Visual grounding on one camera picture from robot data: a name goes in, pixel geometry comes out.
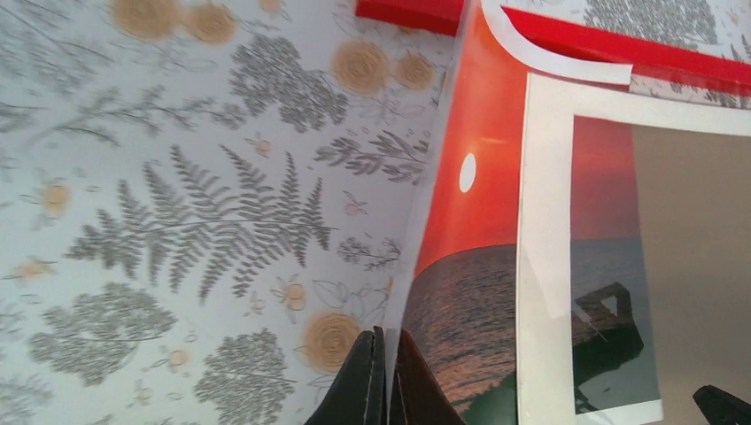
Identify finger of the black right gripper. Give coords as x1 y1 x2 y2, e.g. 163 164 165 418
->
693 385 750 425

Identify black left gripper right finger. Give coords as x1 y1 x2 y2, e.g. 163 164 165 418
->
388 330 465 425

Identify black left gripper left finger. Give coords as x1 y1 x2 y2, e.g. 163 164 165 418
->
306 327 386 425

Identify sunset photo print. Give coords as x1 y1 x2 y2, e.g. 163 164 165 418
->
385 4 627 424

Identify white mat board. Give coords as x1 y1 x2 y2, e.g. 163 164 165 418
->
515 74 750 424

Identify red wooden picture frame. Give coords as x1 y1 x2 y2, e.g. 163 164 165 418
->
355 1 750 97

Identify floral patterned table mat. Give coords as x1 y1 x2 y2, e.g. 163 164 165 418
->
1 1 750 424

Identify brown frame backing board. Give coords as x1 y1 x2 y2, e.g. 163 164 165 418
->
569 115 751 425

